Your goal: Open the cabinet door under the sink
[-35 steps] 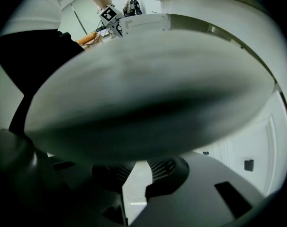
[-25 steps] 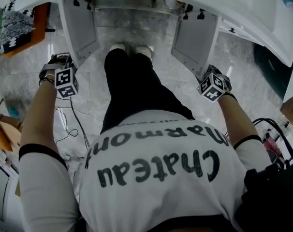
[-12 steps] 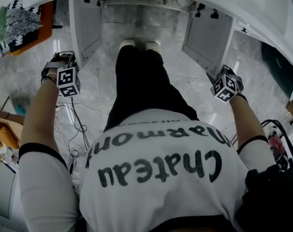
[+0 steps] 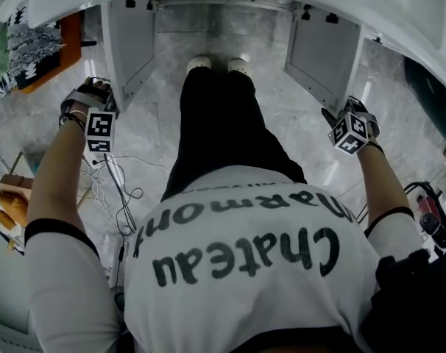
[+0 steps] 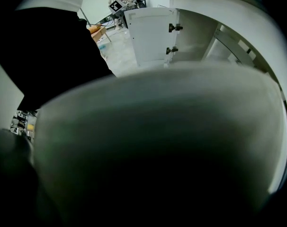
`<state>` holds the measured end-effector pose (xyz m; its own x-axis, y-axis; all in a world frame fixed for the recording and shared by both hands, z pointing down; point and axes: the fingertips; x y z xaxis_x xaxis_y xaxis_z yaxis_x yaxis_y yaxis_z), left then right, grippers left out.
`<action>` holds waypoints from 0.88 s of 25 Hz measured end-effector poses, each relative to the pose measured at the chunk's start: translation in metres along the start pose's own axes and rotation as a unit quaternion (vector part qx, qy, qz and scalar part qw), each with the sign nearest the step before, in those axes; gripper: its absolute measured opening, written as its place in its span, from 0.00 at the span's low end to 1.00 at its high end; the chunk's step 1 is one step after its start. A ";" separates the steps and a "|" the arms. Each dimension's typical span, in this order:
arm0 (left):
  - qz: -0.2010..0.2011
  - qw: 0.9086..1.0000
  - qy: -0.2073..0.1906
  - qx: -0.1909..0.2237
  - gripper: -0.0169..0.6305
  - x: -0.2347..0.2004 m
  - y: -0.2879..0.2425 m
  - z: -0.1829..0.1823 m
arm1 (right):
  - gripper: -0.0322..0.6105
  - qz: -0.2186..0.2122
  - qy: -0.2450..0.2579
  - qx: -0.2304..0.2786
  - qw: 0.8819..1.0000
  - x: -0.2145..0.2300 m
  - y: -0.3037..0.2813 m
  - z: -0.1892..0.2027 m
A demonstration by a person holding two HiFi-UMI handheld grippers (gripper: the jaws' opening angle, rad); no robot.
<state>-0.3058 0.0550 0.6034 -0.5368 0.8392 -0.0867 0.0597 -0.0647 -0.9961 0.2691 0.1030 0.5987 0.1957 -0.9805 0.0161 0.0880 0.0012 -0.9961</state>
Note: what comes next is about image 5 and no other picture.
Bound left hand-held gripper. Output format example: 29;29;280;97
108;0;135;21

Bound white vanity cabinet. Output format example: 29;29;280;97
168;0;287;108

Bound wooden stool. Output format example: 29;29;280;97
88;25;113;44

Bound person's black trousers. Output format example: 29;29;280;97
0;7;116;111

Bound cluttered storage shelf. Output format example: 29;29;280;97
10;110;38;143

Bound thin floor cable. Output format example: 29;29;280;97
86;17;117;29

